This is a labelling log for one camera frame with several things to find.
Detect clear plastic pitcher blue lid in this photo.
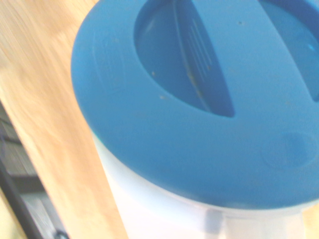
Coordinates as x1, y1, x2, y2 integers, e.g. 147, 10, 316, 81
70, 0, 319, 239

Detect black under-counter appliance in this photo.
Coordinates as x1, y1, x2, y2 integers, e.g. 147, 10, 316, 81
0, 99, 73, 239

